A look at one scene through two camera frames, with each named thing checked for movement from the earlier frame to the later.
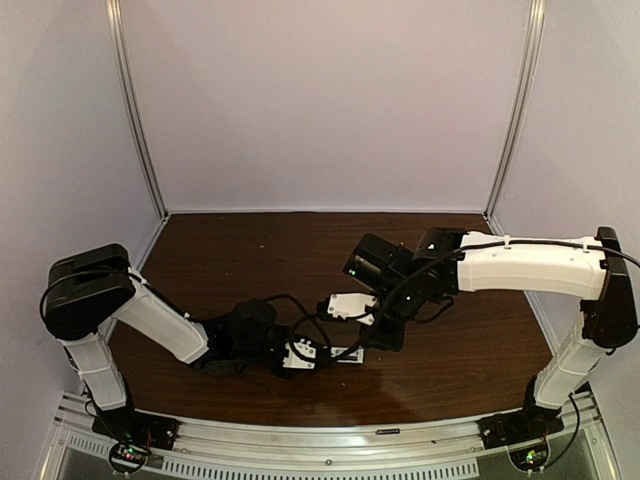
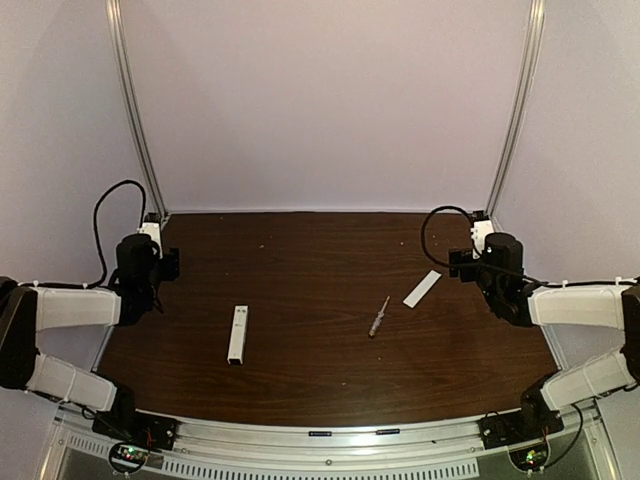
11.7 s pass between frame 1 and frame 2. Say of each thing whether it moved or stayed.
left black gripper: moved
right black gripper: moved
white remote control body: moved
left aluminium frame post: stayed
